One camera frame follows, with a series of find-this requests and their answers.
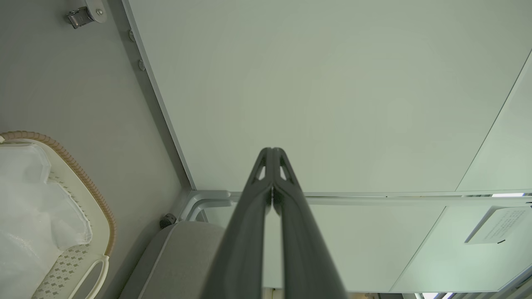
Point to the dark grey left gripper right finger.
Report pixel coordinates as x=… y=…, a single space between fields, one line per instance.
x=307 y=257

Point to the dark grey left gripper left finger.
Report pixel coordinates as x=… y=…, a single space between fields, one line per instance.
x=237 y=249

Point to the grey fabric sofa seat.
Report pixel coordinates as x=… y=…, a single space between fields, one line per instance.
x=178 y=261

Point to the cream laundry basket rattan rim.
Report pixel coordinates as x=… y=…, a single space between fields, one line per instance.
x=97 y=199

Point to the white mesh clothing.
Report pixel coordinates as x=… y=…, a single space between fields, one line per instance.
x=29 y=216

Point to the black round knob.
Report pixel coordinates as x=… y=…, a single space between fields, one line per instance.
x=167 y=220

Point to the white paper label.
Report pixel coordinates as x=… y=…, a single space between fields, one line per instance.
x=498 y=226

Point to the metal caster wheel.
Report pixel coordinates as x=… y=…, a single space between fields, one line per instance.
x=85 y=14

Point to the silver metal rail tube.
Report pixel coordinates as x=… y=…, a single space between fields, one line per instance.
x=374 y=200

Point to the grey metal frame post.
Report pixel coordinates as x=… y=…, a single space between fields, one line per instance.
x=158 y=104

